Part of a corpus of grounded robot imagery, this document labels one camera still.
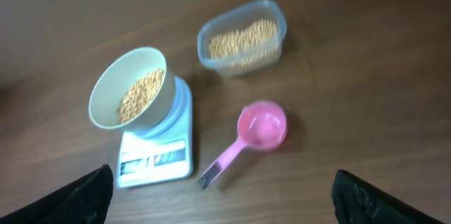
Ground pink plastic scoop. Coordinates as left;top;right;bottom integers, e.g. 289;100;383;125
197;100;288;189

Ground clear plastic container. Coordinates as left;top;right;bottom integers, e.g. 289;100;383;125
197;0;287;78

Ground white bowl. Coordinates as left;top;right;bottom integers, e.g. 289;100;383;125
88;47;175;131

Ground white digital kitchen scale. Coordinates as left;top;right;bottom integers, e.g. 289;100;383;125
116;77;194;188

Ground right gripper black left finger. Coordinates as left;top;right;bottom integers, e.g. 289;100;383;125
1;164;113;224

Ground soybeans in container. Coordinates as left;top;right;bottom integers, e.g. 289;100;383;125
208;18;281;78

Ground soybeans in bowl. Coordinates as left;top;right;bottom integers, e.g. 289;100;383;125
117;69;165;123

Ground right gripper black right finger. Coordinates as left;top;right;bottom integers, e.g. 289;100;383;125
331;170;443;224

